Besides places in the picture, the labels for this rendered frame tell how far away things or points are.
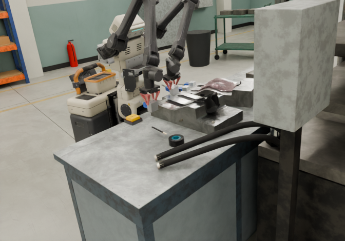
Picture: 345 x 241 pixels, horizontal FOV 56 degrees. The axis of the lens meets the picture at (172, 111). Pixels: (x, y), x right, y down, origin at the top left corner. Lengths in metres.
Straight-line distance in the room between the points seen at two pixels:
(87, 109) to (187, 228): 1.22
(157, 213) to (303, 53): 0.82
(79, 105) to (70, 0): 5.10
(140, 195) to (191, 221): 0.36
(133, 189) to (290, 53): 0.79
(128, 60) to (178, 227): 1.18
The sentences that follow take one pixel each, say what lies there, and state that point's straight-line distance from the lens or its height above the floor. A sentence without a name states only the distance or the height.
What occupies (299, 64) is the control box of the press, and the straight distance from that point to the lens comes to 1.09.
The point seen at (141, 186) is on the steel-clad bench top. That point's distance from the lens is 1.38.
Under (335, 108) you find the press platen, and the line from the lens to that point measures 1.55.
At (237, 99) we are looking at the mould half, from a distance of 2.08.
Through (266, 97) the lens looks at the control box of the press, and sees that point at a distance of 1.17.
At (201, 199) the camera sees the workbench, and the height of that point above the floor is 0.60.
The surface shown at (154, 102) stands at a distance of 1.80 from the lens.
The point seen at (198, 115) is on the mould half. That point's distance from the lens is 1.77.
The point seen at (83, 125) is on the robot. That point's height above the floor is 0.61.
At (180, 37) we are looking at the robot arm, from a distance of 2.02.
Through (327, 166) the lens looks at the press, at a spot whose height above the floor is 0.79.
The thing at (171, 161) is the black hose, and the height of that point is 0.83.
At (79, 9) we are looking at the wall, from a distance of 7.49.
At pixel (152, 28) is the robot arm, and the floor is 1.34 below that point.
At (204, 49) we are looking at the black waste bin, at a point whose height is 0.32.
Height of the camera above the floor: 1.58
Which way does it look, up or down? 22 degrees down
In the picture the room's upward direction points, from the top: 5 degrees counter-clockwise
